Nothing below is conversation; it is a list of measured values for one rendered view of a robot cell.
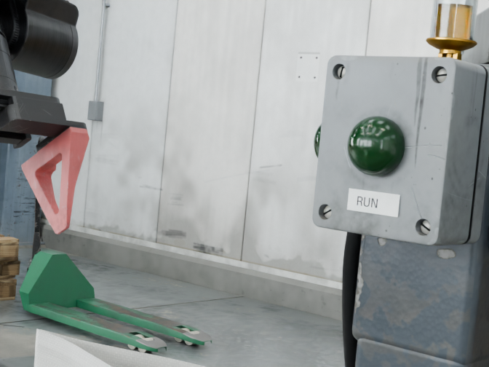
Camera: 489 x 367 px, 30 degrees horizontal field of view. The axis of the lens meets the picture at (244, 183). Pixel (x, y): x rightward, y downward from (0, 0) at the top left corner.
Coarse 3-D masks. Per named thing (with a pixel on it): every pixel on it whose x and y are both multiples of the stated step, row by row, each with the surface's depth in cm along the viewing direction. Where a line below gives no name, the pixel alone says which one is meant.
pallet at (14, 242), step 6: (0, 234) 640; (0, 240) 616; (6, 240) 619; (12, 240) 623; (18, 240) 626; (0, 246) 616; (6, 246) 619; (12, 246) 623; (18, 246) 626; (0, 252) 616; (6, 252) 620; (12, 252) 623; (0, 258) 617; (6, 258) 620; (12, 258) 624
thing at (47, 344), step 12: (36, 336) 102; (48, 336) 100; (60, 336) 100; (36, 348) 102; (48, 348) 100; (60, 348) 98; (72, 348) 96; (84, 348) 98; (96, 348) 98; (108, 348) 97; (120, 348) 96; (36, 360) 101; (48, 360) 100; (60, 360) 98; (72, 360) 96; (84, 360) 94; (96, 360) 92; (108, 360) 97; (120, 360) 96; (132, 360) 96; (144, 360) 95; (156, 360) 95; (168, 360) 94; (180, 360) 94
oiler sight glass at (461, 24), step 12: (444, 0) 51; (456, 0) 51; (468, 0) 51; (432, 12) 52; (444, 12) 51; (456, 12) 51; (468, 12) 51; (432, 24) 52; (444, 24) 51; (456, 24) 51; (468, 24) 51; (432, 36) 52; (444, 36) 51; (456, 36) 51; (468, 36) 51
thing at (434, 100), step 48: (336, 96) 47; (384, 96) 45; (432, 96) 44; (480, 96) 45; (336, 144) 47; (432, 144) 43; (480, 144) 46; (336, 192) 47; (384, 192) 45; (432, 192) 43; (480, 192) 46; (432, 240) 43
